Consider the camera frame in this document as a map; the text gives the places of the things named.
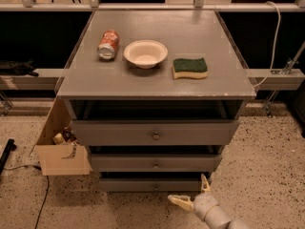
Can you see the metal frame rail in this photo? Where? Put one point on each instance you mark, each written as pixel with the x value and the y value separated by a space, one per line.
pixel 239 7

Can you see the black object on floor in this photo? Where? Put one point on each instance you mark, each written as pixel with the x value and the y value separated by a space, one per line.
pixel 10 147

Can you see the cardboard box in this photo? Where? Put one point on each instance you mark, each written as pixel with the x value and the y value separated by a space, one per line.
pixel 63 159

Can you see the black item on shelf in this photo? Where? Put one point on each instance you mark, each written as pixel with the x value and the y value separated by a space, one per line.
pixel 8 67

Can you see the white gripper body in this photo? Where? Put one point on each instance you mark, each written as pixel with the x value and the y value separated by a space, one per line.
pixel 204 202

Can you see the grey middle drawer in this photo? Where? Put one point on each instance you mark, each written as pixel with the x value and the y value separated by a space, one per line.
pixel 154 163

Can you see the items inside cardboard box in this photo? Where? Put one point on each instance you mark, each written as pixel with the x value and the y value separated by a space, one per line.
pixel 67 135

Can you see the orange soda can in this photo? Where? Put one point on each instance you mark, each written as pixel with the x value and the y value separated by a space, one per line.
pixel 108 45

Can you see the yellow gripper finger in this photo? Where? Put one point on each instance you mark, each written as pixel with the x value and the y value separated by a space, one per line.
pixel 205 186
pixel 182 201

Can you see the white paper bowl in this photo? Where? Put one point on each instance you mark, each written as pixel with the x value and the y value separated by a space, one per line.
pixel 145 54

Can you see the grey bottom drawer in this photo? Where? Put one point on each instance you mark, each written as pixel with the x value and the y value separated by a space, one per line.
pixel 150 185

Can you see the grey drawer cabinet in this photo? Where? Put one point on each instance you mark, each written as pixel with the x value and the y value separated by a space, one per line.
pixel 117 90

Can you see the green yellow sponge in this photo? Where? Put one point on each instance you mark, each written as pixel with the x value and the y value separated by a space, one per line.
pixel 190 68

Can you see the grey top drawer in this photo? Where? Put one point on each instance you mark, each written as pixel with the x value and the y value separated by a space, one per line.
pixel 154 132

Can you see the grey drawer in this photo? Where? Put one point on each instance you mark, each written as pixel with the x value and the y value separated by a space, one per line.
pixel 154 163
pixel 154 132
pixel 150 185

